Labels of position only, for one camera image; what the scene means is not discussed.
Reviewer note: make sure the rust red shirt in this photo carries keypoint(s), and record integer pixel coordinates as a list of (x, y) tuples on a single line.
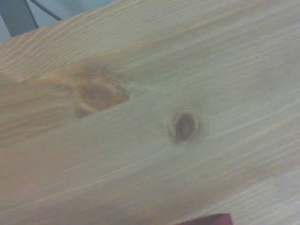
[(211, 220)]

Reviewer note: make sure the dark articulated camera stand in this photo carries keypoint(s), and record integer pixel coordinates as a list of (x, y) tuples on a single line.
[(16, 16)]

